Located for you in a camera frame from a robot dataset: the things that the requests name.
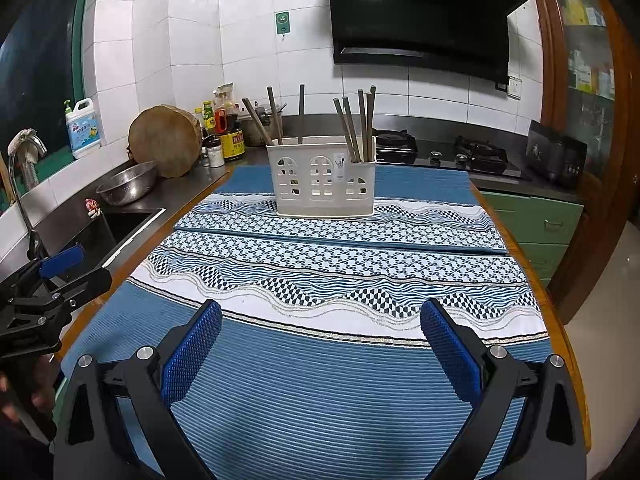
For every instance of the black range hood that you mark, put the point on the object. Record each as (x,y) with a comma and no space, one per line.
(425,15)

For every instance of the red and white scrubber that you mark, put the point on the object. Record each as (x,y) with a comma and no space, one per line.
(93,209)

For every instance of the white detergent bottle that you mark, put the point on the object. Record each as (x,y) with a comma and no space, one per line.
(84,130)

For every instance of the white plastic chopstick holder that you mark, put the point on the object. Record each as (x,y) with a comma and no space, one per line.
(320,190)

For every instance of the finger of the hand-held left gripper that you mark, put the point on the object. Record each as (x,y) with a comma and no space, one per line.
(62,261)
(85,286)

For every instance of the black countertop appliance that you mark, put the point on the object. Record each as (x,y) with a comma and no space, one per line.
(555,152)

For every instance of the orange label bottle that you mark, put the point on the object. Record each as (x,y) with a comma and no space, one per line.
(220,121)

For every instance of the small white jar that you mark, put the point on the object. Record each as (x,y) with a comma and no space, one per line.
(215,155)

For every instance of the round wooden chopping block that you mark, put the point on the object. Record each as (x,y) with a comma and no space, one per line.
(165,140)

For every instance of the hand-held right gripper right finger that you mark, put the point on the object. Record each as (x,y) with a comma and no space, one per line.
(450,355)

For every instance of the dark soy sauce bottle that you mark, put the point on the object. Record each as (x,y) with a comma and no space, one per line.
(232,140)

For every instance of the black gas stove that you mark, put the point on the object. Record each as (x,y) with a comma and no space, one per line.
(475,152)

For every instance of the white wall outlet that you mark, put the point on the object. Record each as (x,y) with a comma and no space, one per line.
(514,87)

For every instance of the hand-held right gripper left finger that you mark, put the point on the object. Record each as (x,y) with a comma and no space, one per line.
(192,355)

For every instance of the steel sink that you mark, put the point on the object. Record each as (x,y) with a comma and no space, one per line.
(122,230)

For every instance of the green wall hook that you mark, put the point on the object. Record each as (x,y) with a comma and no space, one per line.
(282,24)

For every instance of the metal bowl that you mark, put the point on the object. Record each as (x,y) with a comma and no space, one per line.
(127,185)

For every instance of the wooden glass-door cabinet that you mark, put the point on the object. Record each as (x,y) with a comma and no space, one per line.
(590,110)

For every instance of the metal faucet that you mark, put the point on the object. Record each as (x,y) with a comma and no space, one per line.
(27,170)

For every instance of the green drawer cabinet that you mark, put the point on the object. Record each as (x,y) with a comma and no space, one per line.
(540,230)

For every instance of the clear snack bag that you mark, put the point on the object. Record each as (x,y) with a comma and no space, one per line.
(225,95)

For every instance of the green-capped yellow bottle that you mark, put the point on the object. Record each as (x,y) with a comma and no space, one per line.
(208,117)

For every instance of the green framed window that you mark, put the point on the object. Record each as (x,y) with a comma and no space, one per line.
(40,60)

